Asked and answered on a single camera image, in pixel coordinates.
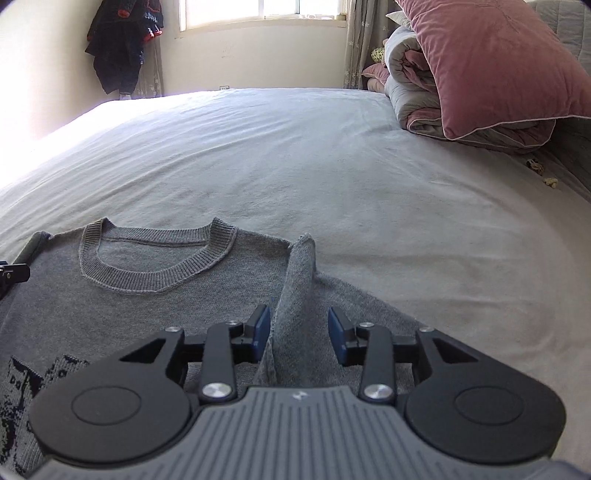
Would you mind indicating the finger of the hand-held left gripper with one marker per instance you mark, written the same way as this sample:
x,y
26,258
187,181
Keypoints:
x,y
14,274

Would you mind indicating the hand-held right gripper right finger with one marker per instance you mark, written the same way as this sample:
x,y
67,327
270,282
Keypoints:
x,y
336,337

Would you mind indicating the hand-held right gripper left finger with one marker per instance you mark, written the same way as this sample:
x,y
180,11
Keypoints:
x,y
263,330

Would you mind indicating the grey knit sweater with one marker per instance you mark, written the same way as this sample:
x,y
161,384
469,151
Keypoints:
x,y
138,314

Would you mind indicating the dark hanging clothes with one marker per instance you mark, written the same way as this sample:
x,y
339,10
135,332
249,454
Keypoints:
x,y
120,46

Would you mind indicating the bed with grey sheet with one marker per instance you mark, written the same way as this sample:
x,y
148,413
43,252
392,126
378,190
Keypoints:
x,y
369,184

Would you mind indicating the sheer lace curtain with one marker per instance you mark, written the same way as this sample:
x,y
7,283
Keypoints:
x,y
150,74

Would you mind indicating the folded grey quilt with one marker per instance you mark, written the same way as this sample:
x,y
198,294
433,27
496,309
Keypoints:
x,y
411,97

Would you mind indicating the small dark patterned cloth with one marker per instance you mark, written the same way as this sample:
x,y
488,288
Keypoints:
x,y
534,165

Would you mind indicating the small yellow scrap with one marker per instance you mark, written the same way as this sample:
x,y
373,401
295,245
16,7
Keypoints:
x,y
551,182

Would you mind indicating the small pink pillow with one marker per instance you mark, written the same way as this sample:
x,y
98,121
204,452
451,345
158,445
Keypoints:
x,y
374,70

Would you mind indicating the yellow patterned cloth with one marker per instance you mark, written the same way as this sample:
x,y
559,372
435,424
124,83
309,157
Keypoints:
x,y
378,54

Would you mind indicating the grey patterned curtain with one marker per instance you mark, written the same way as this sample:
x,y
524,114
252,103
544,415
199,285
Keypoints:
x,y
364,32

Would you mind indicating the large pink pillow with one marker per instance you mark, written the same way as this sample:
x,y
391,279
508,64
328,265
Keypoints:
x,y
498,64

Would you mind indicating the window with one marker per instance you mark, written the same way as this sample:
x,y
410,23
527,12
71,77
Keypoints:
x,y
258,11

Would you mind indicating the grey quilted headboard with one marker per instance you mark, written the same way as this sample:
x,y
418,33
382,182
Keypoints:
x,y
569,27

